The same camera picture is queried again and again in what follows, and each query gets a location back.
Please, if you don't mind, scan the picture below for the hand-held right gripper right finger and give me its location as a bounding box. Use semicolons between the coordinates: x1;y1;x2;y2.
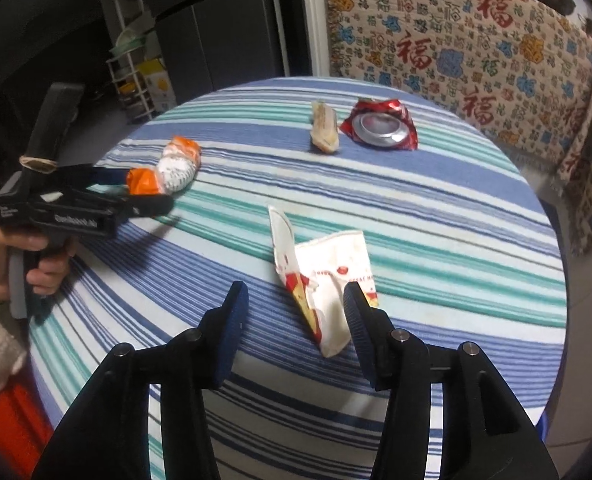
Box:
342;281;559;480

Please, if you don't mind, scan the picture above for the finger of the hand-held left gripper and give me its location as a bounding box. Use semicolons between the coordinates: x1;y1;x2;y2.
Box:
88;164;133;188
88;191;177;223

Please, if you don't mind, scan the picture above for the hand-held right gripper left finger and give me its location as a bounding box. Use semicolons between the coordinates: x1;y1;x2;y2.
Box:
31;280;251;480

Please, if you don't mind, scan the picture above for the orange and white wrapper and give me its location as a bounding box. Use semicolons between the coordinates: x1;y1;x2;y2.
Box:
126;135;202;197

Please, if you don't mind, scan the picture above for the white and red wrapper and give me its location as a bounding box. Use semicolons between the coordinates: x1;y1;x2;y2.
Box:
268;205;381;359

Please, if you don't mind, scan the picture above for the yellow box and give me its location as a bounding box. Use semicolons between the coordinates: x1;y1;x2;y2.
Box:
143;60;178;112

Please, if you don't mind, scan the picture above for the green container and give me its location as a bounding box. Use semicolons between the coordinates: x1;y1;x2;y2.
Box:
109;29;150;57

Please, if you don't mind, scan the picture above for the dark grey refrigerator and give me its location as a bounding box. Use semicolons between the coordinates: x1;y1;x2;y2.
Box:
143;0;302;111

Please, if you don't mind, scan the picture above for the crushed red can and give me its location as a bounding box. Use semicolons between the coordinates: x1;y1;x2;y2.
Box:
338;97;419;152

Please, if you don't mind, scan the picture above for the orange red object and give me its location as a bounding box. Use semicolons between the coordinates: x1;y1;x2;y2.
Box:
0;375;54;480

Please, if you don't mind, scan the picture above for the printed sofa blanket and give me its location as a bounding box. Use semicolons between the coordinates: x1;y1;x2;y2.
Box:
321;0;592;256

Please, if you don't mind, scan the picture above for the white wire rack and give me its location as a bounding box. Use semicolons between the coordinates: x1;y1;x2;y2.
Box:
107;0;177;123

